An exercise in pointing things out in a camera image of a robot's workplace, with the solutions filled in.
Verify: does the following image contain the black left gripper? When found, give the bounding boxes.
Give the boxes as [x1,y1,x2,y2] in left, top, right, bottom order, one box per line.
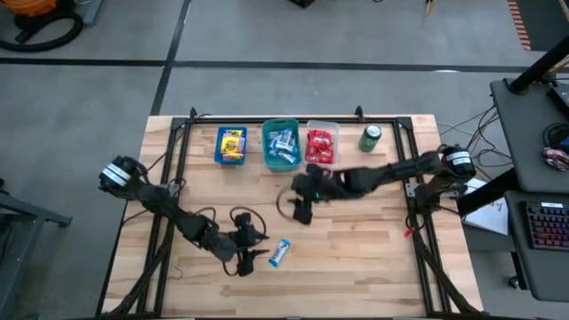
[233,228,271,277]

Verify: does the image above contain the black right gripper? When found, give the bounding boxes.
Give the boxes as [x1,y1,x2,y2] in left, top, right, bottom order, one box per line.
[293,163,346,202]

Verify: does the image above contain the teal plastic basket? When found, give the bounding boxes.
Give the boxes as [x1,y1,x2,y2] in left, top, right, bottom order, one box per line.
[260,117,303,172]

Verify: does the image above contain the clear plastic container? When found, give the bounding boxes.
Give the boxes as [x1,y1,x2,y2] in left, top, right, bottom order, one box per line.
[305,119,341,164]

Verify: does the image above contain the green Sprite can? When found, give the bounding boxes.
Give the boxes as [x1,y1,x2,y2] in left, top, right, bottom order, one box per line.
[358,124,383,154]

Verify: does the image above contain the blue plastic basket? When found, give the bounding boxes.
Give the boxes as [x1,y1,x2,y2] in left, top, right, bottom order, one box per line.
[213,126,249,166]

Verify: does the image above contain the black desk leg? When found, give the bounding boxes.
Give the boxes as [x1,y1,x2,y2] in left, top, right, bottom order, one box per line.
[456,167,521,218]

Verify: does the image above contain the white paper sheet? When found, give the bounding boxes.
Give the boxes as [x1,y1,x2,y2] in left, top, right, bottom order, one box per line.
[461,177,510,236]

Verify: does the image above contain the grey desk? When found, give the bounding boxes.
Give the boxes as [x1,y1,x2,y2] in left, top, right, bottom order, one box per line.
[490,77,569,195]
[504,190,569,303]

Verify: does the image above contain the grey metal stand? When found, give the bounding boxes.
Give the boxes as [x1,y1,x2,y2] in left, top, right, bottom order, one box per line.
[0,177,74,320]

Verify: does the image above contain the backlit keyboard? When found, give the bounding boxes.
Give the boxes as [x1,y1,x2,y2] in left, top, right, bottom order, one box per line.
[525,200,569,252]

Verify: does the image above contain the pink patterned pouch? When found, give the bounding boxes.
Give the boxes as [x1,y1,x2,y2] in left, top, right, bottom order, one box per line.
[541,148,569,172]

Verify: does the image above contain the black pole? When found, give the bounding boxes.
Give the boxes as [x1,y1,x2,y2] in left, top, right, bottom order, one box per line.
[508,35,569,95]

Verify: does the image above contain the black floor mat orange edge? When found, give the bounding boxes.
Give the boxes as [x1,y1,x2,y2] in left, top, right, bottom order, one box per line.
[506,0,569,52]

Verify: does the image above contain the orange shop vacuum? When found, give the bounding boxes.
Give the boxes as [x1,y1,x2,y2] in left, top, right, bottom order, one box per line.
[0,0,85,53]

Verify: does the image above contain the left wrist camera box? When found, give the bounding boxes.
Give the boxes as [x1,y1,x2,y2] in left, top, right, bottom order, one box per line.
[234,212,255,233]

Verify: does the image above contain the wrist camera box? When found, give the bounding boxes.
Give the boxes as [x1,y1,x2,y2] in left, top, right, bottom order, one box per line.
[234,212,255,233]
[292,197,315,226]

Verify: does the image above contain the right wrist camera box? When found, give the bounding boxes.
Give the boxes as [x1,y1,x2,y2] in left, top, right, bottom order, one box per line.
[292,197,315,226]

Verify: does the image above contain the black table frame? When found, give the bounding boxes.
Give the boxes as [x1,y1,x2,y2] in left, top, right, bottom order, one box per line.
[95,116,484,320]

